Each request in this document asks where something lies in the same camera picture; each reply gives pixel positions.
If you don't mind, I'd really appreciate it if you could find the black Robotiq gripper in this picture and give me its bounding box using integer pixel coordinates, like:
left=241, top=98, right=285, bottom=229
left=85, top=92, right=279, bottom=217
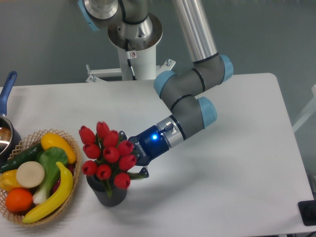
left=118, top=125, right=169, bottom=179

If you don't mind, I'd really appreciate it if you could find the red tulip bouquet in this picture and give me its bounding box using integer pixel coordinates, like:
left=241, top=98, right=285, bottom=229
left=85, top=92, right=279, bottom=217
left=79, top=121, right=138, bottom=196

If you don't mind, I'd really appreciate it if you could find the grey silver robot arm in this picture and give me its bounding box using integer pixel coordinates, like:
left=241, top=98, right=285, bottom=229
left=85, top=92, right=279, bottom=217
left=78, top=0, right=234, bottom=179

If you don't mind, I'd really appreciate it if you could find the dark grey ribbed vase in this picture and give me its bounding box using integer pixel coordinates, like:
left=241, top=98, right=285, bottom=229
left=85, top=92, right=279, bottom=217
left=86, top=176, right=127, bottom=207

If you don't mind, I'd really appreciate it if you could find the green white bok choy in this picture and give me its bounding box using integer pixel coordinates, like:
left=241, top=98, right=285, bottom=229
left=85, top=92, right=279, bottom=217
left=33, top=147, right=68, bottom=205

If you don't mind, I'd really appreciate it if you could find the yellow plastic banana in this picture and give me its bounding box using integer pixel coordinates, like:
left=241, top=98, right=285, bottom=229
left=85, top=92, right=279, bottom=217
left=22, top=161, right=74, bottom=224

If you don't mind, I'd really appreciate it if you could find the woven wicker basket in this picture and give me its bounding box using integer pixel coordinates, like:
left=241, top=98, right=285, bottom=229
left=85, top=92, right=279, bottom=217
left=0, top=129, right=82, bottom=227

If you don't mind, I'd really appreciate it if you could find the green plastic cucumber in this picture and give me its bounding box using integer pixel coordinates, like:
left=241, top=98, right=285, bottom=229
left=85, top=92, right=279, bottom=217
left=0, top=143, right=43, bottom=173

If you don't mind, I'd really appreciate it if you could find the beige round slice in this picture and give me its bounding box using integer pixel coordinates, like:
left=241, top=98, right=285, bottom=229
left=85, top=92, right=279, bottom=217
left=16, top=161, right=45, bottom=188

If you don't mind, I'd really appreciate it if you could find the orange plastic orange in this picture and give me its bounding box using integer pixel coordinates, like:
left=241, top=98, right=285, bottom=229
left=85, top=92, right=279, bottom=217
left=5, top=188, right=33, bottom=212

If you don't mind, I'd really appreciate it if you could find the yellow plastic bell pepper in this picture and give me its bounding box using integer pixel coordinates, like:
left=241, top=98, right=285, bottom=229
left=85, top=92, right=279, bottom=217
left=0, top=169, right=23, bottom=192

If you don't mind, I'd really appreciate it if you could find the black device at edge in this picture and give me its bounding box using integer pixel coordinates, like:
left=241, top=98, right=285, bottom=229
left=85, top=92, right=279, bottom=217
left=298, top=200, right=316, bottom=226

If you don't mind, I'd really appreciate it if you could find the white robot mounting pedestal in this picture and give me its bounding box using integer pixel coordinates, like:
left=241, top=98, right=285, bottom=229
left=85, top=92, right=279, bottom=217
left=86, top=45, right=176, bottom=82

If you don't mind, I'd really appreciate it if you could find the blue handled saucepan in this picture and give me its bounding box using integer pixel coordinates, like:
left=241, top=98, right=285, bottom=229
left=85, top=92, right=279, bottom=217
left=0, top=71, right=21, bottom=166

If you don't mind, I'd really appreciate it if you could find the white frame at right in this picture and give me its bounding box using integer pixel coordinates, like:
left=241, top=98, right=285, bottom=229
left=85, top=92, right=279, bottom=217
left=292, top=84, right=316, bottom=133

